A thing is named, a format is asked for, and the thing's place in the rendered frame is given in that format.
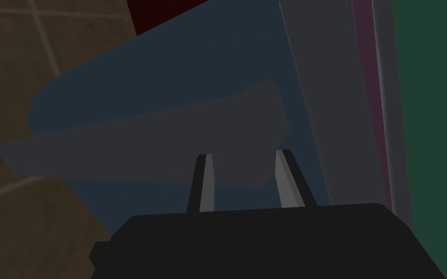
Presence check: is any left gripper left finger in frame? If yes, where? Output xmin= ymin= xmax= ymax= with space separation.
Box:
xmin=186 ymin=153 xmax=215 ymax=214

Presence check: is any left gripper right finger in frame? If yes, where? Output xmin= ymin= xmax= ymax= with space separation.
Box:
xmin=275 ymin=149 xmax=319 ymax=209

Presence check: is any grey door handle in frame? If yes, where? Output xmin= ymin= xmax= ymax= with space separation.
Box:
xmin=0 ymin=80 xmax=290 ymax=190

